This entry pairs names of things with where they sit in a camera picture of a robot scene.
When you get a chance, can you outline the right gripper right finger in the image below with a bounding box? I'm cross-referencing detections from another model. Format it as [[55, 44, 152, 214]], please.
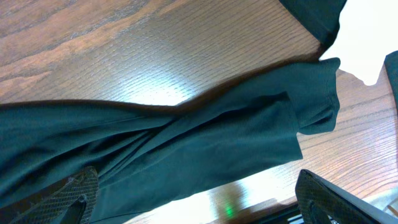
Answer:
[[295, 169, 397, 224]]

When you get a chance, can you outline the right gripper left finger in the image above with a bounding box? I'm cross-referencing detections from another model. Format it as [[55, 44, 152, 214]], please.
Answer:
[[9, 167, 99, 223]]

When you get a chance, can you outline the black leggings red waistband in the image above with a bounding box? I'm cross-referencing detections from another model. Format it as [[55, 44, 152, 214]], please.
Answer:
[[1, 58, 340, 223]]

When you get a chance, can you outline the black and white garment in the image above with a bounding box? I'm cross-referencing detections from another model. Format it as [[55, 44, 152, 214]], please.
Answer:
[[279, 0, 346, 49]]

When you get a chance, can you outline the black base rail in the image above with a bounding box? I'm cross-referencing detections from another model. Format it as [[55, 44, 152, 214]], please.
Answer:
[[248, 202, 340, 224]]

